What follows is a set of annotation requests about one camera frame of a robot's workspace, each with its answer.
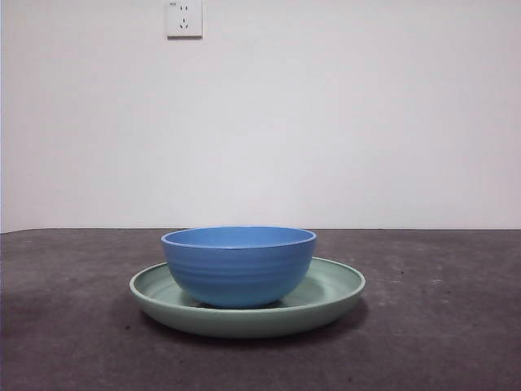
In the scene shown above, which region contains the white wall socket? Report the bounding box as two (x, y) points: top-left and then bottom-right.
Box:
(165, 0), (204, 41)

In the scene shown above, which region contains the pale green plate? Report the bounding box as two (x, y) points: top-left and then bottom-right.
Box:
(129, 256), (366, 340)

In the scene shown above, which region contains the blue ribbed bowl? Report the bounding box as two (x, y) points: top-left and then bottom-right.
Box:
(160, 226), (318, 309)

